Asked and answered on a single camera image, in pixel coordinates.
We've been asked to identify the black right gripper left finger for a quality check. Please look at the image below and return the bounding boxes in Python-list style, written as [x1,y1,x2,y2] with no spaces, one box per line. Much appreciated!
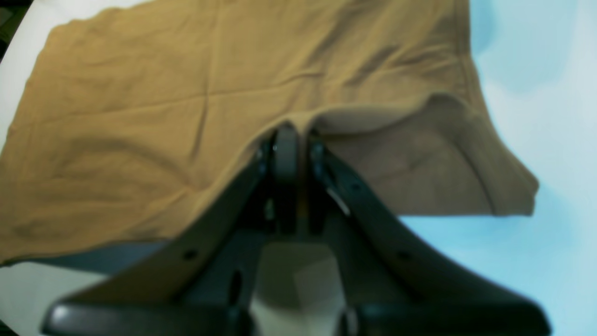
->
[42,125,299,336]

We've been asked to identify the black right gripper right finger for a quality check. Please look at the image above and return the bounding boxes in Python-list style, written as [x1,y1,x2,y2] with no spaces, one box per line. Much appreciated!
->
[307,135,551,336]

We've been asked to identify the brown t-shirt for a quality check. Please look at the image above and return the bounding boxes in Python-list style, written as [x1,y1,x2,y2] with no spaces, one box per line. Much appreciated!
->
[1,0,539,265]

